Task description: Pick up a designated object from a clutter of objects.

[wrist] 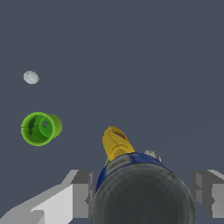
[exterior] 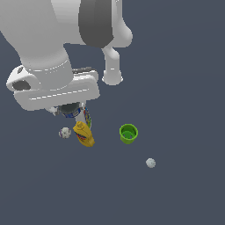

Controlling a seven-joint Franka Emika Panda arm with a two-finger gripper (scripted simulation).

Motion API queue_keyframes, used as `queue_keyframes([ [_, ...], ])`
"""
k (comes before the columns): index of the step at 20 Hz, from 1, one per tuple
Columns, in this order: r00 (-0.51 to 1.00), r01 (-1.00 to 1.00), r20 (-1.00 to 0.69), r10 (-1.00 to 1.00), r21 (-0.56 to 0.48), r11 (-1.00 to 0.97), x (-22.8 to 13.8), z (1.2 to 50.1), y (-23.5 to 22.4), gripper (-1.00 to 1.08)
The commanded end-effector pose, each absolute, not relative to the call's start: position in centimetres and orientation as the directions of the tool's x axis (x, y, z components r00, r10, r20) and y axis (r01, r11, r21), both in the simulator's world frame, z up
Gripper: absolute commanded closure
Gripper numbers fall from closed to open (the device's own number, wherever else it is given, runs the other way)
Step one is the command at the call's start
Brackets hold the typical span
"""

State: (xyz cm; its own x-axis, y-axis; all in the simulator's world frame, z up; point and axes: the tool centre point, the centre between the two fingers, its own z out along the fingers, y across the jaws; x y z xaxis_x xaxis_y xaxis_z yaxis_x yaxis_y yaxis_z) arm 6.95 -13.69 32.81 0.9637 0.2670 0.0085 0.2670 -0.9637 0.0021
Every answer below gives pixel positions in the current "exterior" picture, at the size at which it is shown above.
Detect blue and grey can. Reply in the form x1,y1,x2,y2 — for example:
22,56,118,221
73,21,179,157
57,102,82,119

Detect plain white ball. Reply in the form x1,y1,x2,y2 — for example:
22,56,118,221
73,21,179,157
145,157,156,169

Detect white ball with purple marks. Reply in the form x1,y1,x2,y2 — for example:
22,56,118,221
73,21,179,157
58,127,72,140

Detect colourful printed box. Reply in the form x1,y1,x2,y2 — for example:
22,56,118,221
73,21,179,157
83,106,92,130

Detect green cup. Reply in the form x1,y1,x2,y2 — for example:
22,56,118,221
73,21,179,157
119,123,139,145

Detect yellow mustard bottle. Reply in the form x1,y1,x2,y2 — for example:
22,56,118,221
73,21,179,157
72,120,96,148

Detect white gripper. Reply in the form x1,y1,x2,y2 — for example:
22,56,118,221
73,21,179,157
13,69,101,126

